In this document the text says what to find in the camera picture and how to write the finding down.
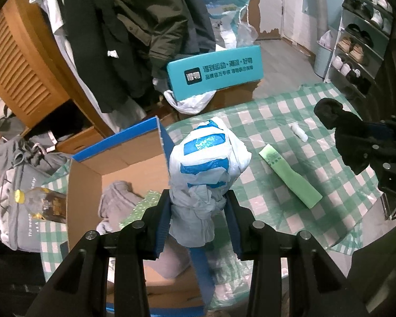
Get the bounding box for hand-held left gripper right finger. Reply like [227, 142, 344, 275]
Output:
[226, 190, 370, 317]

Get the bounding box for grey fleece glove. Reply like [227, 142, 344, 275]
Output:
[97, 180, 192, 280]

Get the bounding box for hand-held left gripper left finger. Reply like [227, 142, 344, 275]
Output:
[30, 188, 172, 317]

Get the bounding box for teal printed cardboard box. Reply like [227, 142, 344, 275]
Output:
[167, 44, 263, 121]

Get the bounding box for black hanging coat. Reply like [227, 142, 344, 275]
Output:
[64, 0, 143, 113]

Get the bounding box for pair of black shoes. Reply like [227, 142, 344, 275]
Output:
[345, 23, 372, 45]
[346, 69, 371, 94]

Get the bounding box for pair of tan sneakers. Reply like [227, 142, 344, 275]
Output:
[337, 36, 367, 64]

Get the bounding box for blue cardboard box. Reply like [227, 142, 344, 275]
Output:
[66, 115, 216, 317]

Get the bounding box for white blue plastic bag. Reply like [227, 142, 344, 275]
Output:
[168, 117, 253, 248]

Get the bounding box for grey hooded sweatshirt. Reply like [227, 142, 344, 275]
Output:
[0, 135, 70, 252]

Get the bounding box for small white bottle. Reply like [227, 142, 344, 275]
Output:
[290, 123, 308, 142]

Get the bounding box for green checked tablecloth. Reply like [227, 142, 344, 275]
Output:
[40, 82, 388, 311]

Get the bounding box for clear blue plastic bag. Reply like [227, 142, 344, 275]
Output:
[201, 0, 260, 54]

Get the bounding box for olive green hanging jacket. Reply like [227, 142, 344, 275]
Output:
[102, 0, 199, 77]

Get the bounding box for white bin liner bag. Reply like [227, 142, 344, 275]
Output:
[318, 30, 339, 52]

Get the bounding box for green tissue pack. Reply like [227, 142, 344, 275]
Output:
[258, 143, 323, 209]

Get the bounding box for black cloth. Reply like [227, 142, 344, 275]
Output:
[314, 98, 383, 174]

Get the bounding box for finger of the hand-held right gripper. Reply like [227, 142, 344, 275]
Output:
[363, 121, 396, 146]
[363, 145, 396, 173]

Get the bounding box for green dotted cloth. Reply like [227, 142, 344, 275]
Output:
[131, 190, 166, 226]

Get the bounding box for hanging dark jackets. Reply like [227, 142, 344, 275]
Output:
[30, 0, 146, 123]

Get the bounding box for pair of white shoes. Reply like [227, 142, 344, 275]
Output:
[331, 55, 352, 75]

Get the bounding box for wooden louvred cabinet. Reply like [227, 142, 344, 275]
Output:
[0, 0, 117, 155]

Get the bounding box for yellow capped brown bottle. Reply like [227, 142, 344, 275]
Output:
[15, 187, 68, 222]

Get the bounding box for light blue bin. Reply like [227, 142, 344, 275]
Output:
[314, 44, 337, 80]

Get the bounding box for metal shoe rack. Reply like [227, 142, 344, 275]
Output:
[323, 0, 396, 97]

